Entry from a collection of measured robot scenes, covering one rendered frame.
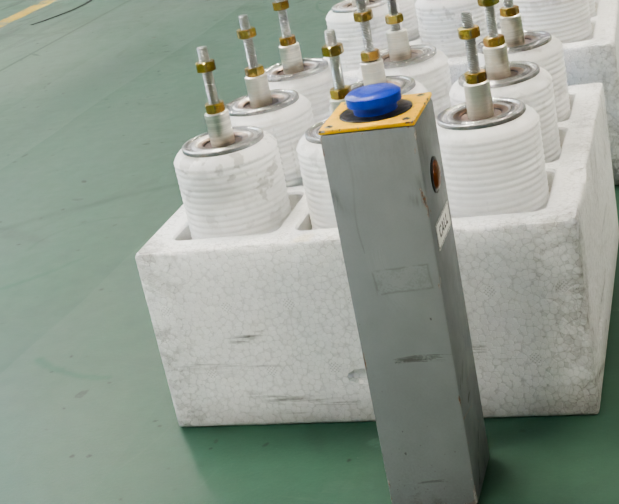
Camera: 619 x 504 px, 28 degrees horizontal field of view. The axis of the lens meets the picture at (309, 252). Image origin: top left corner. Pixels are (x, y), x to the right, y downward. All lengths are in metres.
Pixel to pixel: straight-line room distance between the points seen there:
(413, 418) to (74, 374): 0.51
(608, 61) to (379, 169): 0.70
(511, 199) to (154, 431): 0.41
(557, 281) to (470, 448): 0.16
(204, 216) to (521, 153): 0.29
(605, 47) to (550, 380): 0.57
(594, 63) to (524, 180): 0.51
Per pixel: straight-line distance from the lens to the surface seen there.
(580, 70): 1.55
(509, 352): 1.08
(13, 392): 1.37
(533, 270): 1.04
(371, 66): 1.20
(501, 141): 1.04
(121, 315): 1.49
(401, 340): 0.94
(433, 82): 1.29
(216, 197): 1.11
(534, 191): 1.07
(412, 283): 0.91
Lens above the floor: 0.56
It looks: 21 degrees down
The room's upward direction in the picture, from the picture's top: 12 degrees counter-clockwise
